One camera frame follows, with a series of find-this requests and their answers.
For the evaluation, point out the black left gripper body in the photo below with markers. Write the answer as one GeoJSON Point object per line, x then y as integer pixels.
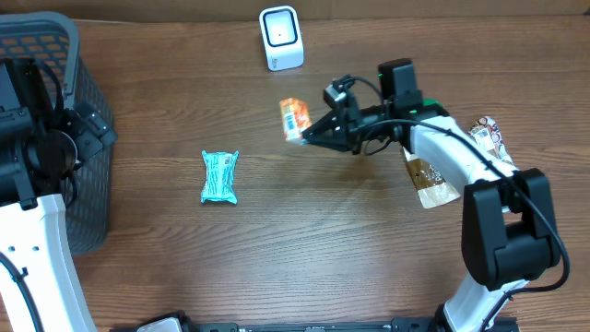
{"type": "Point", "coordinates": [90, 136]}

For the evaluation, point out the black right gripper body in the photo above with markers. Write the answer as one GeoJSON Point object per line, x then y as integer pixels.
{"type": "Point", "coordinates": [371, 112]}

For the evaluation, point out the orange tissue pack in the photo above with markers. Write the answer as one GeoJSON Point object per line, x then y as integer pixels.
{"type": "Point", "coordinates": [295, 119]}

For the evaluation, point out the beige clear snack pouch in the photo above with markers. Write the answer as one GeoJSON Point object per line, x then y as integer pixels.
{"type": "Point", "coordinates": [431, 182]}

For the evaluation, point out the teal white packet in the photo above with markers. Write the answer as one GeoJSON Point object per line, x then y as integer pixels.
{"type": "Point", "coordinates": [220, 172]}

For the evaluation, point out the green lid white jar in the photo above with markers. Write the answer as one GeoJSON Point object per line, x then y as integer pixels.
{"type": "Point", "coordinates": [433, 105]}

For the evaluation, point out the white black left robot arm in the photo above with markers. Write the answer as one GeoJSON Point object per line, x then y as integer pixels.
{"type": "Point", "coordinates": [43, 144]}

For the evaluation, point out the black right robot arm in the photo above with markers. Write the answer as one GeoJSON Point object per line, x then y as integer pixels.
{"type": "Point", "coordinates": [509, 242]}

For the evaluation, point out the white barcode scanner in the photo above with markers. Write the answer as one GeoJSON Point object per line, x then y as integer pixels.
{"type": "Point", "coordinates": [282, 39]}

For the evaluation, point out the grey plastic mesh basket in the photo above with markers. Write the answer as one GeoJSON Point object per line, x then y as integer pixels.
{"type": "Point", "coordinates": [53, 38]}

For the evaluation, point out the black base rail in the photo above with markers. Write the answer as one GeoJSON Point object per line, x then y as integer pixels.
{"type": "Point", "coordinates": [182, 322]}

